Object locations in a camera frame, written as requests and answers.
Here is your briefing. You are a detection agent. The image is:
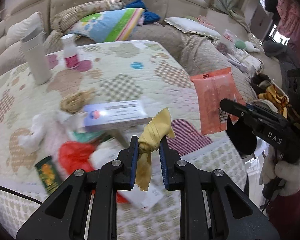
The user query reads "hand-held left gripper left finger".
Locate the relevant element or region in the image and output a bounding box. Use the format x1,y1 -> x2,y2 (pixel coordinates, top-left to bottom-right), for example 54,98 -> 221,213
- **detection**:
16,135 -> 140,240

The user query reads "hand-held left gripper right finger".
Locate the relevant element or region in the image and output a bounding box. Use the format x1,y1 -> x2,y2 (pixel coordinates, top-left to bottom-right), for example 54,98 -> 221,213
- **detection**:
159,138 -> 280,240

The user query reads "orange snack packet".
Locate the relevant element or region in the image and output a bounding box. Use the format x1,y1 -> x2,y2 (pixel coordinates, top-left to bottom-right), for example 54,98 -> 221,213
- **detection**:
190,67 -> 246,135

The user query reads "yellow cloth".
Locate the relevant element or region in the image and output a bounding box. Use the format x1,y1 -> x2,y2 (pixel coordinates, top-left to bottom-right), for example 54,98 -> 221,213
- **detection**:
134,108 -> 176,192

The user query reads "red plastic bag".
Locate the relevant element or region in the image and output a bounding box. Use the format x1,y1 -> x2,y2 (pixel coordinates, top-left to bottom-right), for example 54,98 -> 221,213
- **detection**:
58,141 -> 129,203

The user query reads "green printed packet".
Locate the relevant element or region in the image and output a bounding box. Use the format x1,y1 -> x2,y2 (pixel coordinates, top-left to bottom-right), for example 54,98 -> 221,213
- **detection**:
34,155 -> 63,195

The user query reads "person's right hand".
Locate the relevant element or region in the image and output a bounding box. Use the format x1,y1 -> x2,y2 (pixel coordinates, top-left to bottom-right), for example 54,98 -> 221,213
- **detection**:
262,151 -> 300,197

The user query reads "blue and white carton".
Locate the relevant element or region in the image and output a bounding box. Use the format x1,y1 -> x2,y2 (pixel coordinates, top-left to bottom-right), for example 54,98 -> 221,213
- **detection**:
76,99 -> 150,133

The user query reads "teal wrapper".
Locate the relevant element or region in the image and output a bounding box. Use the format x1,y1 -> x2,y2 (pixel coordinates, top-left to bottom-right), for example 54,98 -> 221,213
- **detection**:
69,129 -> 107,143

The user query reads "white plush toy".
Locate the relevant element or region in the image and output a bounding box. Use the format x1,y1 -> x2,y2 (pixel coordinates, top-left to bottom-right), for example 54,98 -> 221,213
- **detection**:
244,41 -> 262,53

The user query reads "clear bag with contents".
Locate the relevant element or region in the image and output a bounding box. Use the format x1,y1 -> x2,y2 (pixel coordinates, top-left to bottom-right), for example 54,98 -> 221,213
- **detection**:
216,29 -> 241,56

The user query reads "person's maroon clothing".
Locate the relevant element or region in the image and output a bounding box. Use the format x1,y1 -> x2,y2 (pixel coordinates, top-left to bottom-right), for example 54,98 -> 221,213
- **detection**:
264,175 -> 300,240

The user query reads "printed quilted table cover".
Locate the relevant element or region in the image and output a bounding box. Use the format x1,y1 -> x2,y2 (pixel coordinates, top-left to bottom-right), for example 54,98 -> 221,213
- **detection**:
0,40 -> 249,240

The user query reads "white cushion with trim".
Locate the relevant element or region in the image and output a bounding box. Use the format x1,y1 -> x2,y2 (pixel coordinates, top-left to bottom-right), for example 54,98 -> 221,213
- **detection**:
164,17 -> 222,41

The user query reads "pink hanging garment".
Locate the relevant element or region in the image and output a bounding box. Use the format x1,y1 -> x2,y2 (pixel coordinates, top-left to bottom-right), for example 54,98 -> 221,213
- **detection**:
276,0 -> 300,54

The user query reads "pale patterned curtain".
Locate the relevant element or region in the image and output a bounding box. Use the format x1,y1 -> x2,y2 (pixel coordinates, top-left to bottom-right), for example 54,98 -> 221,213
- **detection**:
211,0 -> 252,32

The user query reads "beige tufted sofa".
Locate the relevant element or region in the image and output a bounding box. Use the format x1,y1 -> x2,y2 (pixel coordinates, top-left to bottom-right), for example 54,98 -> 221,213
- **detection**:
0,0 -> 283,105

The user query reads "small white pink-label bottle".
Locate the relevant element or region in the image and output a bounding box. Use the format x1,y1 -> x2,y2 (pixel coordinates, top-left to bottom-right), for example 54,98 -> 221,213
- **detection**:
60,33 -> 80,69

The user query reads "blue knitted cloth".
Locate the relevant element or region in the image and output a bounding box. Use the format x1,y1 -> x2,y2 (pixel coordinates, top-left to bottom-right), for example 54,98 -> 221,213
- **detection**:
126,0 -> 161,26

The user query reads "white thermos bottle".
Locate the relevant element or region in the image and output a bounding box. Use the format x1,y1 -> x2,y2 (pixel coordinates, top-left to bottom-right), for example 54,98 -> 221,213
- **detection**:
20,28 -> 53,86

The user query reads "colourful printed pillow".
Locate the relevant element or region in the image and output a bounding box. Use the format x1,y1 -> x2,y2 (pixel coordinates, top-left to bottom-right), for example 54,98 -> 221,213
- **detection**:
69,8 -> 146,43

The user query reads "plain white cushion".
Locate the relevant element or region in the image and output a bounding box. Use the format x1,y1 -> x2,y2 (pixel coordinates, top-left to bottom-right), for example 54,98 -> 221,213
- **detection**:
5,12 -> 46,47

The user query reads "black cable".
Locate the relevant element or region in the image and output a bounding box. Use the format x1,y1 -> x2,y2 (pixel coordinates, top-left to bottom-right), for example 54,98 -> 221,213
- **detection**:
0,183 -> 45,206

